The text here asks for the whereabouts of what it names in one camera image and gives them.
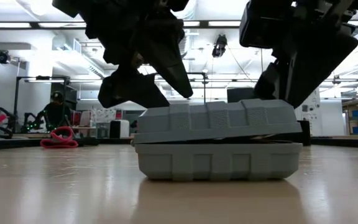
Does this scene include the black duct tape roll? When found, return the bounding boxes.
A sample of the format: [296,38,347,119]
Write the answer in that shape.
[296,120,311,147]

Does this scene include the person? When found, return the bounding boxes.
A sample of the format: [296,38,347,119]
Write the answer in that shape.
[44,91,73,132]

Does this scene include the background robot green lights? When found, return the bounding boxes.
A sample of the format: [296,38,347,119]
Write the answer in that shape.
[20,110,48,134]

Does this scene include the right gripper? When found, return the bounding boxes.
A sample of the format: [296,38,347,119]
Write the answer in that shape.
[253,0,358,109]

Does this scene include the black ceiling camera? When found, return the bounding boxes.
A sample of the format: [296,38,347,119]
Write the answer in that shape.
[0,49,12,65]
[211,34,229,59]

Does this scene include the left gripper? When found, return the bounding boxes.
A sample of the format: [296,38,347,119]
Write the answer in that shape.
[51,0,195,110]

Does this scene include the black work glove red cuff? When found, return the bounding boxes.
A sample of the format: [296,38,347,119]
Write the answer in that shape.
[40,126,80,149]

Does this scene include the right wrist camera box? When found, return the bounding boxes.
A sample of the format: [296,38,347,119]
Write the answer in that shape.
[239,0,287,50]

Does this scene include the black aluminium rig frame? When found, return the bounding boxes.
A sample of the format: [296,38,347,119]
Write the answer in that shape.
[0,135,358,152]

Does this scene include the white pillar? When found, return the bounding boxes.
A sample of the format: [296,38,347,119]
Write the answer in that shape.
[293,86,321,136]

